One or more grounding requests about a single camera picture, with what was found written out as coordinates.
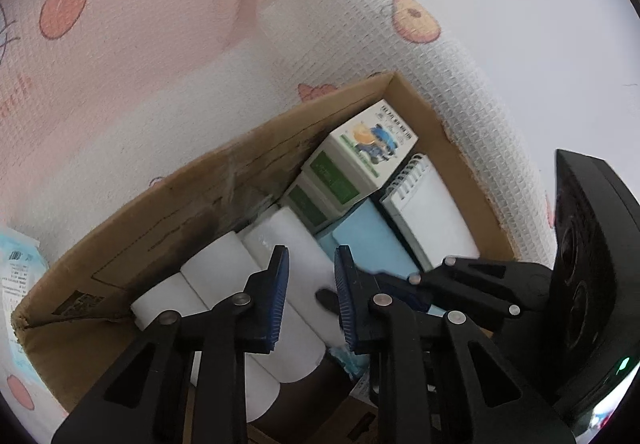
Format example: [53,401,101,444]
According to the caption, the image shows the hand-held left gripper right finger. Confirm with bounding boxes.
[334,245,576,444]

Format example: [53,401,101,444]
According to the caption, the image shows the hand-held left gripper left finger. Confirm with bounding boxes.
[50,245,291,444]

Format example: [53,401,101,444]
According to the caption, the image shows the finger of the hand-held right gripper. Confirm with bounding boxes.
[315,271,435,315]
[410,256,523,330]

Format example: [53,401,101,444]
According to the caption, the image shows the white paper roll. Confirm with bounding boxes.
[247,304,326,385]
[240,206,346,350]
[132,274,211,331]
[244,359,282,425]
[180,231,261,310]

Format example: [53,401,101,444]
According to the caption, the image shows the brown cardboard box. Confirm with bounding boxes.
[10,71,518,444]

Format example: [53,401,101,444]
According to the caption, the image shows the light blue flat pack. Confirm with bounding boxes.
[315,199,446,320]

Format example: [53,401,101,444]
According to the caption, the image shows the patterned tissue packet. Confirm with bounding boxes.
[327,346,381,405]

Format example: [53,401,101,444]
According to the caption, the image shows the white spiral notebook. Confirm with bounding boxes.
[378,153,482,272]

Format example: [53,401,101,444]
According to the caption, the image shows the plain green label box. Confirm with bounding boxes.
[279,174,361,235]

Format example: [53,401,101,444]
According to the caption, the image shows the cartoon print green label box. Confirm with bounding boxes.
[301,99,420,217]

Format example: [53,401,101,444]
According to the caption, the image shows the pink printed blanket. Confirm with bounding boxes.
[0,0,557,425]

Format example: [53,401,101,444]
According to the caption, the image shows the blue and white packet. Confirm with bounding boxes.
[0,226,51,325]

